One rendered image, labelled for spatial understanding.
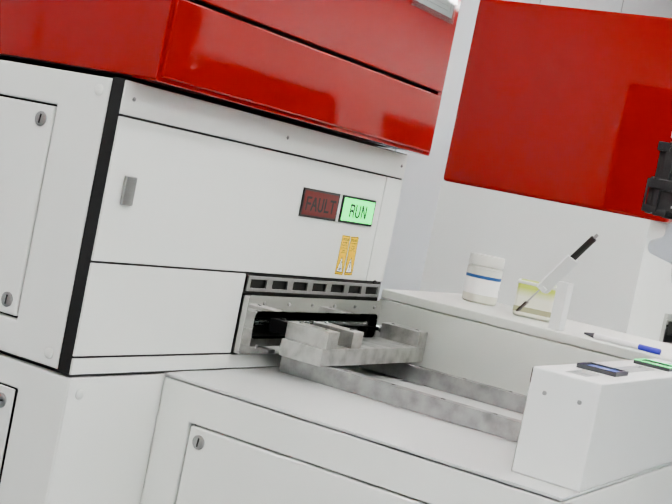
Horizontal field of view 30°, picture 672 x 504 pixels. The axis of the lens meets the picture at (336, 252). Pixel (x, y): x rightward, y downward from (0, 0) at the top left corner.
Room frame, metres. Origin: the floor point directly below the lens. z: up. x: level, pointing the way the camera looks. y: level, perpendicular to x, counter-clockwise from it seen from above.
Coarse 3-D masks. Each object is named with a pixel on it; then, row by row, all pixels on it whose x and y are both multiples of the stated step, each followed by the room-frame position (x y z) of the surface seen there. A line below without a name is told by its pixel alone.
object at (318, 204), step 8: (312, 192) 2.08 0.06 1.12; (304, 200) 2.06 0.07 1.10; (312, 200) 2.08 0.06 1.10; (320, 200) 2.11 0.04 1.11; (328, 200) 2.13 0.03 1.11; (336, 200) 2.15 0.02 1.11; (304, 208) 2.07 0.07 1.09; (312, 208) 2.09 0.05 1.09; (320, 208) 2.11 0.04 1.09; (328, 208) 2.13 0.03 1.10; (336, 208) 2.16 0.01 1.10; (320, 216) 2.11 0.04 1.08; (328, 216) 2.14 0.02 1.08
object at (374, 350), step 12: (288, 348) 2.00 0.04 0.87; (300, 348) 1.98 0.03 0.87; (312, 348) 1.97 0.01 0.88; (348, 348) 2.04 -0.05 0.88; (360, 348) 2.07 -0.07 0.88; (372, 348) 2.11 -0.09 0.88; (384, 348) 2.14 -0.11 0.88; (396, 348) 2.18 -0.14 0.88; (408, 348) 2.22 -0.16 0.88; (420, 348) 2.26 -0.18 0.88; (300, 360) 1.98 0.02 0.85; (312, 360) 1.97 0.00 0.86; (324, 360) 1.97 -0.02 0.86; (336, 360) 2.01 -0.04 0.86; (348, 360) 2.04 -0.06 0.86; (360, 360) 2.08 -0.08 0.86; (372, 360) 2.11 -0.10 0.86; (384, 360) 2.15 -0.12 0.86; (396, 360) 2.19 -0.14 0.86; (408, 360) 2.23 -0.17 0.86; (420, 360) 2.27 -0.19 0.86
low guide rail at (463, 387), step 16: (368, 368) 2.26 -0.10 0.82; (384, 368) 2.25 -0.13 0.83; (400, 368) 2.23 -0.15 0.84; (416, 368) 2.22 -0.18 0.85; (432, 384) 2.20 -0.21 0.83; (448, 384) 2.18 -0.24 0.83; (464, 384) 2.17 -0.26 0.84; (480, 384) 2.15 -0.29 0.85; (480, 400) 2.15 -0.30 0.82; (496, 400) 2.14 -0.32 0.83; (512, 400) 2.12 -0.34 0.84
